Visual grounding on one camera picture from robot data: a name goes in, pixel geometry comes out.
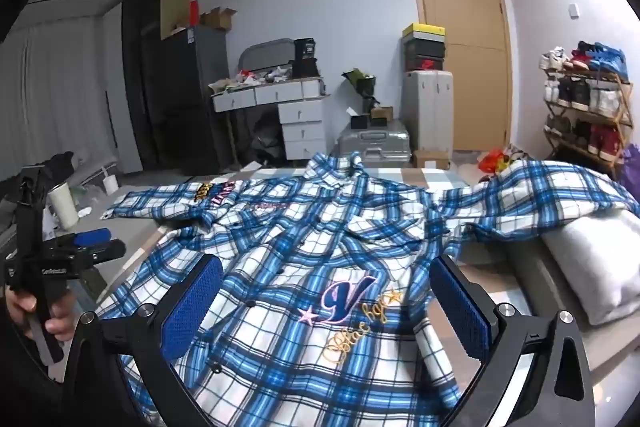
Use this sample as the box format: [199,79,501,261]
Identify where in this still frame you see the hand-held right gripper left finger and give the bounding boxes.
[62,253,225,427]

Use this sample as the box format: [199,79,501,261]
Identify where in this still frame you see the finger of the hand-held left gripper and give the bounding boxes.
[65,239,127,266]
[74,228,112,249]

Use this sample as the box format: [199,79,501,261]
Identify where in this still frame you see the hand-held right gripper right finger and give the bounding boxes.
[429,255,596,427]

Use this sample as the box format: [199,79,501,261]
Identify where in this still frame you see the blue plaid shirt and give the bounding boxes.
[95,152,640,427]

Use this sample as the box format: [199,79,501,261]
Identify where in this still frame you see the person's left hand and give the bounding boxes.
[6,288,76,344]

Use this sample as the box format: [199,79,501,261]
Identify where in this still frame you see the large white cylinder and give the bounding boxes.
[48,183,80,230]

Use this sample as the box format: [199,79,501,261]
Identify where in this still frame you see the grey padded headboard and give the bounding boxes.
[512,232,640,358]

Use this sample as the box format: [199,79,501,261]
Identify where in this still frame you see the checked bed blanket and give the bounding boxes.
[75,159,640,427]

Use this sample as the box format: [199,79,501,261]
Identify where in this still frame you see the white curtain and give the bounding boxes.
[0,19,123,180]

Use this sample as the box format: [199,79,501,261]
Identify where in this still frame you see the white pillow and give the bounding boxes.
[542,209,640,325]

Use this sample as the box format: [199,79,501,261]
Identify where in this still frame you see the orange plastic bag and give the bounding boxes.
[477,148,511,174]

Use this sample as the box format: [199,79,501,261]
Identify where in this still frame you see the closed cardboard box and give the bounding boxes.
[412,149,453,170]

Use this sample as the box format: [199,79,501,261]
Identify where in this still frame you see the dark wardrobe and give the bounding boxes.
[121,0,166,172]

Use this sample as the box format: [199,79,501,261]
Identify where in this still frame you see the black refrigerator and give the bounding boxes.
[140,25,231,172]

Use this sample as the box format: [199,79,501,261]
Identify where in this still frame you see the dark bag under dressing table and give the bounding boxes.
[250,112,286,162]

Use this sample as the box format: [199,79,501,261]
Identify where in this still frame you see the silver suitcase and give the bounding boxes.
[336,119,413,168]

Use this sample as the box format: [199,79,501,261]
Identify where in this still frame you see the white dressing table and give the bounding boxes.
[210,77,332,168]

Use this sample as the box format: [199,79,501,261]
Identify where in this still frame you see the purple bag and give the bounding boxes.
[620,144,640,198]

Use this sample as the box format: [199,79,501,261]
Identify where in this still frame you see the clutter pile on dressing table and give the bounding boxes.
[209,66,293,95]

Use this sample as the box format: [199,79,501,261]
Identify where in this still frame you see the red and black shoe box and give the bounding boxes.
[405,57,445,72]

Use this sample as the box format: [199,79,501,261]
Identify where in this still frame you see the flower bouquet in black wrap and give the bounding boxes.
[341,68,381,110]

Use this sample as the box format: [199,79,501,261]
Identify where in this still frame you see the flat cardboard sheet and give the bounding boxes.
[160,0,192,40]

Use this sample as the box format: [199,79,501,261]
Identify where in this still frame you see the open cardboard box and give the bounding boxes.
[200,7,237,32]

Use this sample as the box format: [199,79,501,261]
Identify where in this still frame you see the grey arched mirror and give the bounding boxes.
[238,38,296,80]

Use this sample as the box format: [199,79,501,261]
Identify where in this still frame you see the black bag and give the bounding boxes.
[291,38,321,80]

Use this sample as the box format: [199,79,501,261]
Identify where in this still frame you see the yellow lid shoe box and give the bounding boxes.
[402,23,447,40]

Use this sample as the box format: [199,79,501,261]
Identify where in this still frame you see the wooden door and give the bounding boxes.
[405,0,513,152]

